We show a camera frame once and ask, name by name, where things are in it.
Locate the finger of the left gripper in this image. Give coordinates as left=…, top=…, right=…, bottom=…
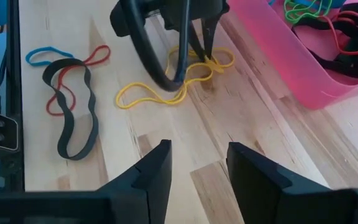
left=201, top=14, right=222, bottom=60
left=188, top=23, right=206, bottom=62

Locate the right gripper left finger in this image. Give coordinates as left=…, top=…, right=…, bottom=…
left=98, top=139, right=173, bottom=224

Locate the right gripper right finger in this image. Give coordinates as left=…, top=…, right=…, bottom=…
left=226, top=141, right=357, bottom=224

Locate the yellow rubber band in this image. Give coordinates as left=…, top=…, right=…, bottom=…
left=165, top=45, right=236, bottom=75
left=115, top=60, right=222, bottom=110

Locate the green rubber band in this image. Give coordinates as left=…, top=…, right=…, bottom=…
left=283, top=0, right=334, bottom=25

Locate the wide black rubber band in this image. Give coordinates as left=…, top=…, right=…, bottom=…
left=42, top=58, right=99, bottom=161

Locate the large blue rubber band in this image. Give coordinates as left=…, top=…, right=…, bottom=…
left=267, top=0, right=347, bottom=9

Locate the pink translucent plastic bin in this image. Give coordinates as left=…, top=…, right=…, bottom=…
left=227, top=0, right=358, bottom=110

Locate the thin red rubber band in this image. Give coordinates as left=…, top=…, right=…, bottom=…
left=45, top=44, right=111, bottom=117

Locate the small blue rubber band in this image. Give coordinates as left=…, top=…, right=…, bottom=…
left=25, top=46, right=75, bottom=67

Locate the black aluminium table frame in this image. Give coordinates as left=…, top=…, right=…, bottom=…
left=0, top=0, right=25, bottom=192

